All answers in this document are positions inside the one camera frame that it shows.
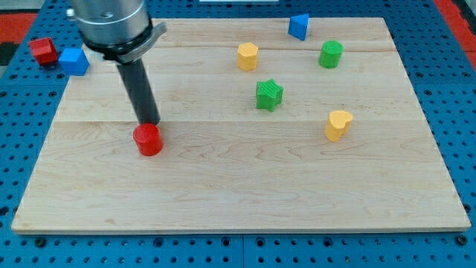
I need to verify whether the yellow hexagon block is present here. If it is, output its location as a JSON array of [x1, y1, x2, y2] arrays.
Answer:
[[237, 42, 259, 71]]

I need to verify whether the green cylinder block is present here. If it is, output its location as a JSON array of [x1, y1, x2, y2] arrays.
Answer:
[[318, 40, 344, 68]]

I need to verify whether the blue triangle block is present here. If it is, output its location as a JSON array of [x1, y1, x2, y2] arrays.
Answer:
[[288, 13, 309, 41]]

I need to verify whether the yellow heart block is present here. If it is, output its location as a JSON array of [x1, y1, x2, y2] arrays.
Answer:
[[324, 110, 353, 142]]

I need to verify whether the red cylinder block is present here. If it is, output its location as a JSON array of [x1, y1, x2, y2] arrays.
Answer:
[[132, 123, 163, 156]]

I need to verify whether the wooden board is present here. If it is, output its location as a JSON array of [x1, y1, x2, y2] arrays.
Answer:
[[12, 17, 471, 235]]

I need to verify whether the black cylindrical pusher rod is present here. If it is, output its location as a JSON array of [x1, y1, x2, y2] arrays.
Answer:
[[117, 59, 161, 125]]

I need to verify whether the green star block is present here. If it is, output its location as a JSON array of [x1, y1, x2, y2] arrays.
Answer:
[[255, 79, 283, 112]]

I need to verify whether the red hexagon block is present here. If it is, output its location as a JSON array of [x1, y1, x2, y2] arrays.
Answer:
[[28, 37, 58, 66]]

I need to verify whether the blue pentagon block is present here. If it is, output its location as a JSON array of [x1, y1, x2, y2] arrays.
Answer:
[[59, 48, 89, 76]]

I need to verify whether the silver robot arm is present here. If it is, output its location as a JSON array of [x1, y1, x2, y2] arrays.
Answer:
[[66, 0, 167, 125]]

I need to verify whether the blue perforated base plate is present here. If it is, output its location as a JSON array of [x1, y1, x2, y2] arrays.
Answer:
[[1, 1, 475, 267]]

